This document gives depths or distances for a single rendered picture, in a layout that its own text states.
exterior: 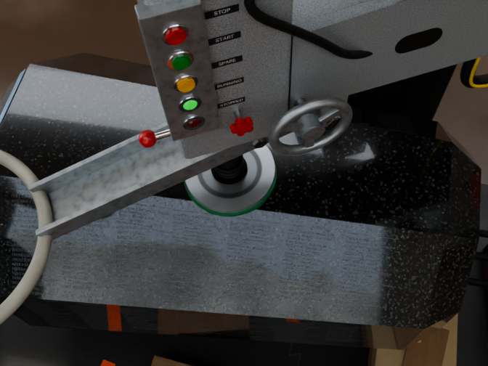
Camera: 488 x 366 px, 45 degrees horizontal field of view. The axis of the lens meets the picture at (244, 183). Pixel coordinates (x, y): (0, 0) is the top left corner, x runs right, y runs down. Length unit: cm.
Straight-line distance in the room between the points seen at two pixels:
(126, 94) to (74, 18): 142
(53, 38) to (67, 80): 128
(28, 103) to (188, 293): 63
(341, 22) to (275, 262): 66
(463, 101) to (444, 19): 161
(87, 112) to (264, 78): 71
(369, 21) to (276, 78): 16
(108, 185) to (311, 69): 55
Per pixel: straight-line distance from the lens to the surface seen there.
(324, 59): 96
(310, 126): 98
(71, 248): 151
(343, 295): 142
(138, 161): 129
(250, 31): 84
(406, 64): 108
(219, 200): 133
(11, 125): 159
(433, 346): 193
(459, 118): 257
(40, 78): 165
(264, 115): 101
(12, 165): 141
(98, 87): 158
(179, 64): 81
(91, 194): 131
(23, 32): 297
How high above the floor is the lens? 205
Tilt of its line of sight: 63 degrees down
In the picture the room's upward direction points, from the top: 5 degrees counter-clockwise
